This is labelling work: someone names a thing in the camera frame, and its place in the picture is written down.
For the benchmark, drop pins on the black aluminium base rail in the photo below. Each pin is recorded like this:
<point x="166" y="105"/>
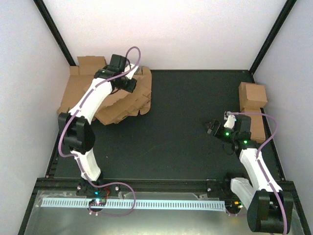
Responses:
<point x="213" y="188"/>

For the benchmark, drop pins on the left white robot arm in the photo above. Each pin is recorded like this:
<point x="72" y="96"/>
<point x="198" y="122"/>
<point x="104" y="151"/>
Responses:
<point x="76" y="135"/>

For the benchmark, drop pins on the stack of flat cardboard blanks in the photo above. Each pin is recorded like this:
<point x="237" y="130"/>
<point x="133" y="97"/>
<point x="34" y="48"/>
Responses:
<point x="80" y="79"/>

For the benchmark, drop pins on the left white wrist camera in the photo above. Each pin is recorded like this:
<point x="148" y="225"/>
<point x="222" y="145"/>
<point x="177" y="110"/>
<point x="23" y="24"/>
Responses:
<point x="130" y="70"/>

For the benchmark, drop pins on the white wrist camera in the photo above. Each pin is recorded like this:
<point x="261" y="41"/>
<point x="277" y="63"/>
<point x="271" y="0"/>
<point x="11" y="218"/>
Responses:
<point x="130" y="70"/>
<point x="230" y="120"/>

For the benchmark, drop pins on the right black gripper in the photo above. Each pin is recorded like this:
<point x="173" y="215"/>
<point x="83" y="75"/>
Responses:
<point x="217" y="130"/>

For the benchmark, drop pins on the right black frame post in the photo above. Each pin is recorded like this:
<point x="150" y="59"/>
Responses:
<point x="281" y="18"/>

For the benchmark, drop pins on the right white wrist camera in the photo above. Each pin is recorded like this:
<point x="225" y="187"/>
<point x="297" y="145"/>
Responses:
<point x="230" y="120"/>

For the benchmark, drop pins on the left black frame post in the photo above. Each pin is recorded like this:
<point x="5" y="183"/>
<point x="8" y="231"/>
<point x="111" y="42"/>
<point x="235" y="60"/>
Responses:
<point x="42" y="8"/>

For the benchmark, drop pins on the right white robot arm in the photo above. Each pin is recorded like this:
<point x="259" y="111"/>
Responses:
<point x="269" y="208"/>

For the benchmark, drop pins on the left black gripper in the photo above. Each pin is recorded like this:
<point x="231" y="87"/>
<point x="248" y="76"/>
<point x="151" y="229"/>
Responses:
<point x="131" y="87"/>

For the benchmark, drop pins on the cardboard box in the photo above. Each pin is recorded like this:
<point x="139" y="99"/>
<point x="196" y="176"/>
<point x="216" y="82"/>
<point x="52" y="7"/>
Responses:
<point x="118" y="106"/>
<point x="252" y="95"/>
<point x="257" y="125"/>

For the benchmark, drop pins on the light blue slotted cable duct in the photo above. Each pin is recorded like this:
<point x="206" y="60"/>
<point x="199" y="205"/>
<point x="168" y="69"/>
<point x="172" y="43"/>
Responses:
<point x="127" y="204"/>

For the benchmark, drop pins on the black frame post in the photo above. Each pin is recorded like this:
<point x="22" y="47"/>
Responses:
<point x="281" y="18"/>
<point x="42" y="8"/>

